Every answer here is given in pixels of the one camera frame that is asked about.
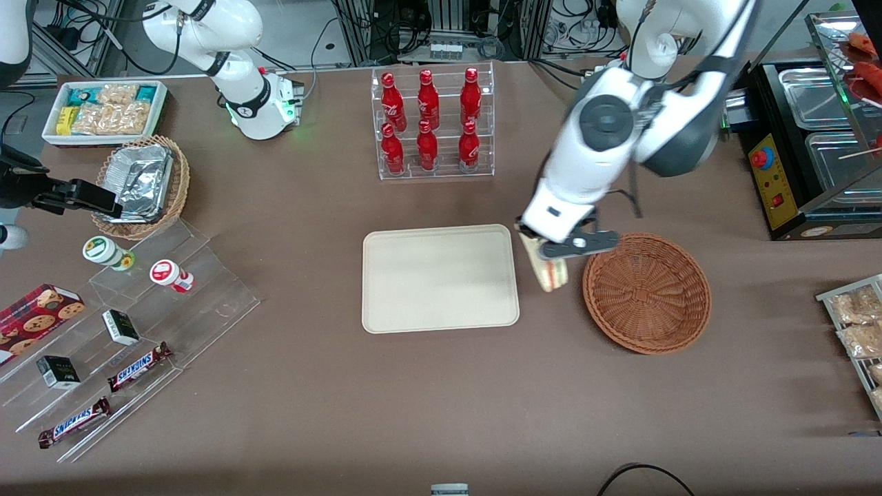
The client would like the red lid yogurt cup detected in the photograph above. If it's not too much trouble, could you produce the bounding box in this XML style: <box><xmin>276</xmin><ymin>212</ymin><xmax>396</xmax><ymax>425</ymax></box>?
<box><xmin>149</xmin><ymin>259</ymin><xmax>195</xmax><ymax>293</ymax></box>

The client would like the brown round wicker basket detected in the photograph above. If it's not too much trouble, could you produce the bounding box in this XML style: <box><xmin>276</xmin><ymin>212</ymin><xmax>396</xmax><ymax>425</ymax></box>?
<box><xmin>582</xmin><ymin>232</ymin><xmax>712</xmax><ymax>355</ymax></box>

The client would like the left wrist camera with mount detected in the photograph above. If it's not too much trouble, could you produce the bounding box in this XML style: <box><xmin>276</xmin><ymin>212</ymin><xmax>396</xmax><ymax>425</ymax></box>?
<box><xmin>569</xmin><ymin>233</ymin><xmax>621</xmax><ymax>257</ymax></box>

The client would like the tan wicker basket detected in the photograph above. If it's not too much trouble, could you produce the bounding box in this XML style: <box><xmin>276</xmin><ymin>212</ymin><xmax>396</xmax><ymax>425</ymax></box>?
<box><xmin>92</xmin><ymin>134</ymin><xmax>191</xmax><ymax>241</ymax></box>

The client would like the stainless steel pan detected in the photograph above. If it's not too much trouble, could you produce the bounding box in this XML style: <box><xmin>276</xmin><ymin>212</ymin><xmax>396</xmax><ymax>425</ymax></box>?
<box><xmin>779</xmin><ymin>68</ymin><xmax>855</xmax><ymax>130</ymax></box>
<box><xmin>805</xmin><ymin>131</ymin><xmax>882</xmax><ymax>202</ymax></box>

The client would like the beige plastic tray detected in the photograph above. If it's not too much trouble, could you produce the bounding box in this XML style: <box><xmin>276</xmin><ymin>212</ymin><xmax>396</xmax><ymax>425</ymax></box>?
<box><xmin>362</xmin><ymin>224</ymin><xmax>520</xmax><ymax>335</ymax></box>

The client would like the triangular sandwich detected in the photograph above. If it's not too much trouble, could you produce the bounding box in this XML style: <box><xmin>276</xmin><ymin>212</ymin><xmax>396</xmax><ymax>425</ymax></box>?
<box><xmin>515</xmin><ymin>223</ymin><xmax>570</xmax><ymax>294</ymax></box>

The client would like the small black carton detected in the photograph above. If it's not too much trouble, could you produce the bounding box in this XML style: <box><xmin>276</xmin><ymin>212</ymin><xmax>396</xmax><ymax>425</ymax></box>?
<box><xmin>36</xmin><ymin>355</ymin><xmax>81</xmax><ymax>391</ymax></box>
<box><xmin>101</xmin><ymin>309</ymin><xmax>141</xmax><ymax>347</ymax></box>

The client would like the black cable loop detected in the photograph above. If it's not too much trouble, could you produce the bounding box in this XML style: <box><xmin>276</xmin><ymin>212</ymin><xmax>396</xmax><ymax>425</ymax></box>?
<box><xmin>597</xmin><ymin>464</ymin><xmax>697</xmax><ymax>496</ymax></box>

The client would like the clear acrylic stepped stand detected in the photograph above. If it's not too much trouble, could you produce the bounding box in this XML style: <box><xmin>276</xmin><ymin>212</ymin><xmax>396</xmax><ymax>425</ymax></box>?
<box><xmin>0</xmin><ymin>219</ymin><xmax>261</xmax><ymax>464</ymax></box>

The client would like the clear acrylic bottle rack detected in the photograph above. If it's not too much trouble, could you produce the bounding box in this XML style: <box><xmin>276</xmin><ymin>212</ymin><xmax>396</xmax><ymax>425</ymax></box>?
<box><xmin>371</xmin><ymin>62</ymin><xmax>495</xmax><ymax>181</ymax></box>

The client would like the silver metal side box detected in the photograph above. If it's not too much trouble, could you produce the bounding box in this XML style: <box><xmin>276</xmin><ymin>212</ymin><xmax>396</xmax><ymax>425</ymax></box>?
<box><xmin>720</xmin><ymin>93</ymin><xmax>750</xmax><ymax>133</ymax></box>

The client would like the white rectangular snack bin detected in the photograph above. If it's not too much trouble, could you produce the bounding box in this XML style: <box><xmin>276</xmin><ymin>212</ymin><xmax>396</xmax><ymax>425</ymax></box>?
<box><xmin>41</xmin><ymin>80</ymin><xmax>169</xmax><ymax>149</ymax></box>

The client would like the black hot food warmer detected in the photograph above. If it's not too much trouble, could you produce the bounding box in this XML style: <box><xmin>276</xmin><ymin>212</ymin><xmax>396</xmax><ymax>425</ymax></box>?
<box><xmin>737</xmin><ymin>10</ymin><xmax>882</xmax><ymax>242</ymax></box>

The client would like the Snickers chocolate bar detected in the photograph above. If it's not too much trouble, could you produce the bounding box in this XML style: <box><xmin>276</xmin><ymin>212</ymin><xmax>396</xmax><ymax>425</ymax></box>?
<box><xmin>107</xmin><ymin>342</ymin><xmax>173</xmax><ymax>393</ymax></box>
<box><xmin>37</xmin><ymin>396</ymin><xmax>112</xmax><ymax>450</ymax></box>

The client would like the red cola bottle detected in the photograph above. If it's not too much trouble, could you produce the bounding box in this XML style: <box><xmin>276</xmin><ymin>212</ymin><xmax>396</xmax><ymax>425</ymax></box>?
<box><xmin>417</xmin><ymin>69</ymin><xmax>440</xmax><ymax>132</ymax></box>
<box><xmin>381</xmin><ymin>72</ymin><xmax>407</xmax><ymax>133</ymax></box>
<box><xmin>460</xmin><ymin>67</ymin><xmax>483</xmax><ymax>128</ymax></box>
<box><xmin>458</xmin><ymin>120</ymin><xmax>481</xmax><ymax>173</ymax></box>
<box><xmin>416</xmin><ymin>120</ymin><xmax>439</xmax><ymax>172</ymax></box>
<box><xmin>380</xmin><ymin>123</ymin><xmax>406</xmax><ymax>176</ymax></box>

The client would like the clear bag of crackers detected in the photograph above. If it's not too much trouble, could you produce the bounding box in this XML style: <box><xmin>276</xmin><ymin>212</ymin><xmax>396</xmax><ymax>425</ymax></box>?
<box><xmin>72</xmin><ymin>101</ymin><xmax>154</xmax><ymax>136</ymax></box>
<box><xmin>96</xmin><ymin>83</ymin><xmax>139</xmax><ymax>108</ymax></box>

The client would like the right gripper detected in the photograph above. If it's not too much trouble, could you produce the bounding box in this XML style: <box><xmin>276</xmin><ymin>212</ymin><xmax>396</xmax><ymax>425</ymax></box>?
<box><xmin>0</xmin><ymin>145</ymin><xmax>123</xmax><ymax>218</ymax></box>

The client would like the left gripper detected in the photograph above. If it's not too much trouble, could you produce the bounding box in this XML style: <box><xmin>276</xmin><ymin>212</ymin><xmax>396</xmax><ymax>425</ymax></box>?
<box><xmin>522</xmin><ymin>180</ymin><xmax>599</xmax><ymax>261</ymax></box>

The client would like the red cookie box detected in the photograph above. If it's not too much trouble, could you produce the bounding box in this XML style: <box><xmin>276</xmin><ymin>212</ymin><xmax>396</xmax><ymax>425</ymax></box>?
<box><xmin>0</xmin><ymin>283</ymin><xmax>87</xmax><ymax>367</ymax></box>

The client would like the green lid yogurt cup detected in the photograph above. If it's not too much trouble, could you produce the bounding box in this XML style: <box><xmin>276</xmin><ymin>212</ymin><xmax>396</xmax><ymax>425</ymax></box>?
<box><xmin>82</xmin><ymin>236</ymin><xmax>136</xmax><ymax>271</ymax></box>

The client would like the aluminium foil container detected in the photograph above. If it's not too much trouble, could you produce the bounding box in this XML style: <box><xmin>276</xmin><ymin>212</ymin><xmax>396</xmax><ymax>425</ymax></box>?
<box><xmin>103</xmin><ymin>145</ymin><xmax>174</xmax><ymax>223</ymax></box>

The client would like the tray of packaged snacks right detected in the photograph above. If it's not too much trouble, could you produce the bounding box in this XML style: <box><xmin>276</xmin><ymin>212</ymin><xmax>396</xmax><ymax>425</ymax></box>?
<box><xmin>816</xmin><ymin>274</ymin><xmax>882</xmax><ymax>422</ymax></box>

